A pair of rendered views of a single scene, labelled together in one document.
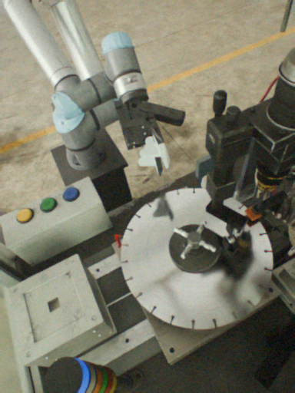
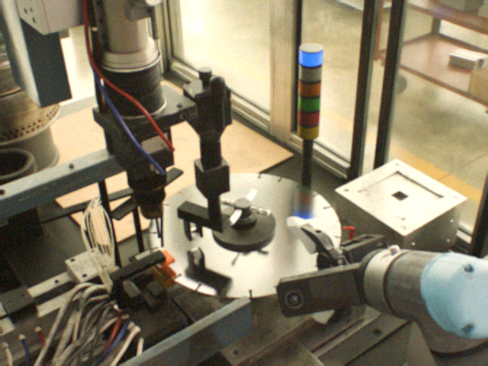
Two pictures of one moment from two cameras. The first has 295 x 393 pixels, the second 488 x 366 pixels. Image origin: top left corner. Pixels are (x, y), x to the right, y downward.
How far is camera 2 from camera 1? 1.08 m
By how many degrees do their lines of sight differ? 89
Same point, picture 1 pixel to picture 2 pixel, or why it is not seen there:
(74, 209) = not seen: hidden behind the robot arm
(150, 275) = (291, 200)
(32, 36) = not seen: outside the picture
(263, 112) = (168, 104)
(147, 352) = not seen: hidden behind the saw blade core
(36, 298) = (425, 197)
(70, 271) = (401, 221)
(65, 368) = (312, 49)
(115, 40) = (458, 257)
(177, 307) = (255, 183)
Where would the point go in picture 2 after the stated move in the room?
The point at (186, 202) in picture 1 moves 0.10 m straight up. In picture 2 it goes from (261, 276) to (260, 226)
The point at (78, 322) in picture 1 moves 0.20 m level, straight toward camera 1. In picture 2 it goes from (361, 186) to (264, 171)
